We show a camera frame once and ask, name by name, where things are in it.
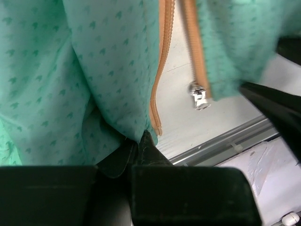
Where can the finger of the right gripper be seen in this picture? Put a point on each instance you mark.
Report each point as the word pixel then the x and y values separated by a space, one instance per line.
pixel 282 109
pixel 290 48

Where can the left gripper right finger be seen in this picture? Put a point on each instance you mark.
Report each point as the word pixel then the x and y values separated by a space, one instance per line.
pixel 148 154

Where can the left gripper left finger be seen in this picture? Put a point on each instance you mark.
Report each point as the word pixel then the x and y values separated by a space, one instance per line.
pixel 115 164

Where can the silver zipper slider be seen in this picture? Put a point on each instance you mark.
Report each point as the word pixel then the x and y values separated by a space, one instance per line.
pixel 198 93

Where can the orange and teal jacket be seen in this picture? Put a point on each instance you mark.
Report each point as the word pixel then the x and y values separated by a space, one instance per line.
pixel 78 77

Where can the aluminium table front rail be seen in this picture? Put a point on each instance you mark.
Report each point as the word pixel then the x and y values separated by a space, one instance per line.
pixel 218 149

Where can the white cable tie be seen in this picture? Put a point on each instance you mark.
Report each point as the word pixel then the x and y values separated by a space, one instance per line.
pixel 237 148

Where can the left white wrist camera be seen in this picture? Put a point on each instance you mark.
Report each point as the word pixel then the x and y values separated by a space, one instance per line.
pixel 291 219

